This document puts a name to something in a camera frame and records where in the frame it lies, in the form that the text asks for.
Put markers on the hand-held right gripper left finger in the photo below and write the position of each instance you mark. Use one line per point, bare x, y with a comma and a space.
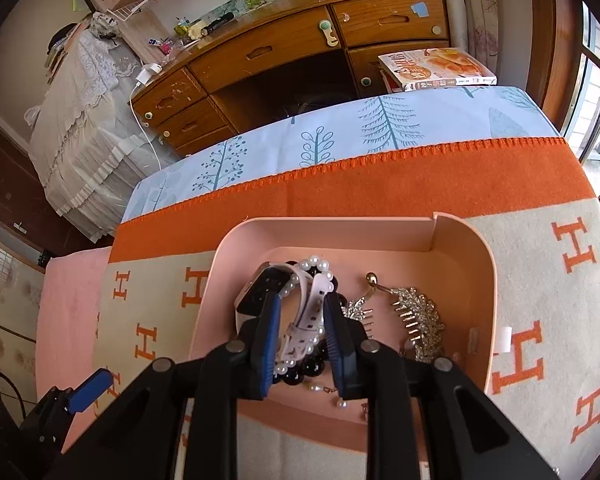
270, 345

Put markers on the pearl drop earring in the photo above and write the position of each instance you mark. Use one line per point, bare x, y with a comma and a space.
341, 402

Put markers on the tree print bed sheet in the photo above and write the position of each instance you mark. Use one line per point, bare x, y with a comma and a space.
430, 120

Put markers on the blue sticker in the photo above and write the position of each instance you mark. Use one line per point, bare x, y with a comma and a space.
420, 9

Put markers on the leaf print curtain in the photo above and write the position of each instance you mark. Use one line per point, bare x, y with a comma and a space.
477, 15

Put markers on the white smartwatch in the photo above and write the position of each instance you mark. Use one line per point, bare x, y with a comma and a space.
300, 320

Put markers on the orange and beige patterned blanket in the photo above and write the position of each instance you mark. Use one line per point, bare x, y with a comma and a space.
380, 185

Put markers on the white lace covered furniture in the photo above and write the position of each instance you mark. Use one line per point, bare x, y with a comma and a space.
80, 125

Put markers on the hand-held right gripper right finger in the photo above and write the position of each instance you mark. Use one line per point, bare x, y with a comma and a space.
336, 347

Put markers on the green round drawer lock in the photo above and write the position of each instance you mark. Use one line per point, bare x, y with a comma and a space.
327, 30

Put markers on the bread cover book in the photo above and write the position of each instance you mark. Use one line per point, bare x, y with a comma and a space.
440, 62

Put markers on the wooden desk with drawers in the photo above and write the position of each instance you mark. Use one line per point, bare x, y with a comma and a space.
280, 35

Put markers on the white charger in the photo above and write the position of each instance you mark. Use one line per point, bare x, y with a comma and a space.
147, 74

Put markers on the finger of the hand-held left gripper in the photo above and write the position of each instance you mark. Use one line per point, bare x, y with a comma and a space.
91, 387

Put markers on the pink plastic storage box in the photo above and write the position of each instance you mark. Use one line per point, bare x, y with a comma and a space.
460, 280

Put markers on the black flashlight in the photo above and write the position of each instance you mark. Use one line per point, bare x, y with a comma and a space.
219, 21

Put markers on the wooden window frame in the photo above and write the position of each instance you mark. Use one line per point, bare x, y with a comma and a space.
555, 60

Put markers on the large silver leaf hair comb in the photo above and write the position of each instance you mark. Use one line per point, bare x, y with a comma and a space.
422, 317

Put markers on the pink towel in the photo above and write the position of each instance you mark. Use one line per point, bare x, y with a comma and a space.
70, 310

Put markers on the small silver hair comb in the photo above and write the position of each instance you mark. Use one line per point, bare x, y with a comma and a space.
355, 308

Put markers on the gold curved hair clip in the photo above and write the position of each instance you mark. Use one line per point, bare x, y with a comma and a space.
375, 285

